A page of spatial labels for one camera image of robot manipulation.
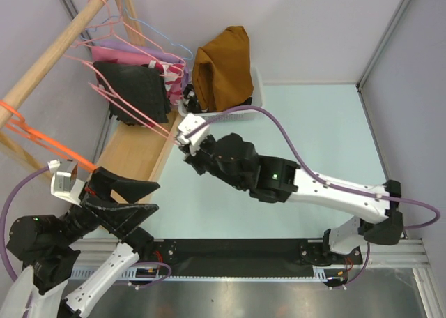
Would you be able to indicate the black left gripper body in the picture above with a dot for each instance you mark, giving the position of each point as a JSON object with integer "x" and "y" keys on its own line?
{"x": 85, "y": 192}

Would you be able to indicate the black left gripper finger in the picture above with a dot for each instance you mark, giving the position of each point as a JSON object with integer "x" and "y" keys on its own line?
{"x": 124, "y": 220}
{"x": 103, "y": 182}

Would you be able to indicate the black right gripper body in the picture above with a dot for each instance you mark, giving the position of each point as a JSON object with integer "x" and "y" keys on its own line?
{"x": 204, "y": 160}

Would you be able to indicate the black white patterned trousers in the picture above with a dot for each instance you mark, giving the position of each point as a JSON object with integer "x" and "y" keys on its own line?
{"x": 190, "y": 100}

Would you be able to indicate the pink wire hanger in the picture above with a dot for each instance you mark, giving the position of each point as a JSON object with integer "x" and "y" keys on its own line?
{"x": 103, "y": 31}
{"x": 120, "y": 103}
{"x": 146, "y": 46}

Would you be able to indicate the brown trousers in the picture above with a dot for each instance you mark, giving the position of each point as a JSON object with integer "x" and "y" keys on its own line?
{"x": 221, "y": 74}

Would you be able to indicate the orange plastic hanger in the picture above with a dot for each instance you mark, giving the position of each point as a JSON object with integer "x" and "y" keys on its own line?
{"x": 18, "y": 125}

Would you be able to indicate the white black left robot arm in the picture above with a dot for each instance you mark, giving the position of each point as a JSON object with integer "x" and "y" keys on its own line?
{"x": 43, "y": 242}

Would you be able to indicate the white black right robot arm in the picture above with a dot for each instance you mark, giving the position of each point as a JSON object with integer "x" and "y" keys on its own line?
{"x": 375, "y": 217}

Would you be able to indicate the pink trousers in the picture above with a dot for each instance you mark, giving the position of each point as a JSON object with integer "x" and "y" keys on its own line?
{"x": 174, "y": 72}

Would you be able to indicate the lilac trousers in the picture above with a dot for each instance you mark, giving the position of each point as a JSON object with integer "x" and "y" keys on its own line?
{"x": 123, "y": 53}

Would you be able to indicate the wooden clothes rack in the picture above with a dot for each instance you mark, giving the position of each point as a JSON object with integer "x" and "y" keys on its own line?
{"x": 72, "y": 120}

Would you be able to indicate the white plastic basket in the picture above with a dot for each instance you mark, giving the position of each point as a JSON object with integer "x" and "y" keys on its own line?
{"x": 258, "y": 100}

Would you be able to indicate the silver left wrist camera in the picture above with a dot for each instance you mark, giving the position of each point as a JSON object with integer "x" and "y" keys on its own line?
{"x": 64, "y": 183}

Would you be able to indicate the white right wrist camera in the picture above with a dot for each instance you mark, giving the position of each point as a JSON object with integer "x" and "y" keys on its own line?
{"x": 192, "y": 132}

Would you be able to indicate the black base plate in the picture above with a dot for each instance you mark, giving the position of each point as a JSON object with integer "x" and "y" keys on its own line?
{"x": 267, "y": 256}

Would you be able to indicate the blue wire hanger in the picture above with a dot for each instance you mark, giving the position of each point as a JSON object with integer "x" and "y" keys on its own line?
{"x": 127, "y": 16}

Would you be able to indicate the white slotted cable duct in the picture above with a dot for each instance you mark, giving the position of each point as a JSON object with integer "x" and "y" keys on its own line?
{"x": 306, "y": 274}

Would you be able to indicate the aluminium corner post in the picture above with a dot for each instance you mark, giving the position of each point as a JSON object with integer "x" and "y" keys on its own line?
{"x": 383, "y": 41}

